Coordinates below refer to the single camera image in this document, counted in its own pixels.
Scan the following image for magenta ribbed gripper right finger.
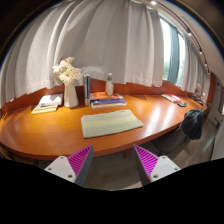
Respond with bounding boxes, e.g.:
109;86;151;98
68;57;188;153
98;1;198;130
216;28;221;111
133;145;180;186

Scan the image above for flat stack of books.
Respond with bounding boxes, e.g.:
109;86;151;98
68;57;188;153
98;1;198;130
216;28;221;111
90;92;127;108

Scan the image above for white open book stack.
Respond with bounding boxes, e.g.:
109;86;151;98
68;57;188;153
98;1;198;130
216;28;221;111
32;94;63;114

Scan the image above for light green folded towel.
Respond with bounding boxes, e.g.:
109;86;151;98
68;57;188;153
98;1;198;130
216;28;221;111
81;110;143;138

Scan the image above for white flower bouquet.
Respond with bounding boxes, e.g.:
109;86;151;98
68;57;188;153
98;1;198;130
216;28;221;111
53;57;81;84

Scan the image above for dark teal curtain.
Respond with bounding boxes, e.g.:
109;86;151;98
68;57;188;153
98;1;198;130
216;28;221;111
168;26;179;83

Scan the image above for white ceramic vase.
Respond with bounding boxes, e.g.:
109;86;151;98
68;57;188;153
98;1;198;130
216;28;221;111
64;83;79;108

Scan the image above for grey office chair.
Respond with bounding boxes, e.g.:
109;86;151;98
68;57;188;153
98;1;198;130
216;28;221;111
152;127;191;155

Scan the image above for upright blue grey books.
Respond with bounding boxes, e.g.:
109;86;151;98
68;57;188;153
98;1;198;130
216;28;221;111
83;74;90;106

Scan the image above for white curtain right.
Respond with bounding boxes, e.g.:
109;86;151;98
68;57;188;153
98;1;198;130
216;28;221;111
181;38;206;94

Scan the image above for white curtain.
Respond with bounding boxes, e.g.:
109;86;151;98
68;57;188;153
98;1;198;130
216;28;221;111
0;0;164;106
181;38;206;94

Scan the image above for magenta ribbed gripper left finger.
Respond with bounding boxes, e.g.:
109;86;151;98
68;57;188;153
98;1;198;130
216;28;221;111
45;145;93;186

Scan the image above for dark jacket on chair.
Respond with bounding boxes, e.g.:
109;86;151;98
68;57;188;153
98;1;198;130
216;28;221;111
179;109;203;140

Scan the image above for clear plastic bottle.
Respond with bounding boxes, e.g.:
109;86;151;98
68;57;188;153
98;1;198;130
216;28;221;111
105;73;113;96

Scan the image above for dark small notebook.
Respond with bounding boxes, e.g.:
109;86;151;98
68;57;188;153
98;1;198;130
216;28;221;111
177;102;187;107

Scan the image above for red magazine on desk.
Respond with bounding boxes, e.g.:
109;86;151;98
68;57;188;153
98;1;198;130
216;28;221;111
161;94;181;103

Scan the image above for white curtain left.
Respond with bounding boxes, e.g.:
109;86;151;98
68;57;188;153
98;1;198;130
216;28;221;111
0;0;164;106

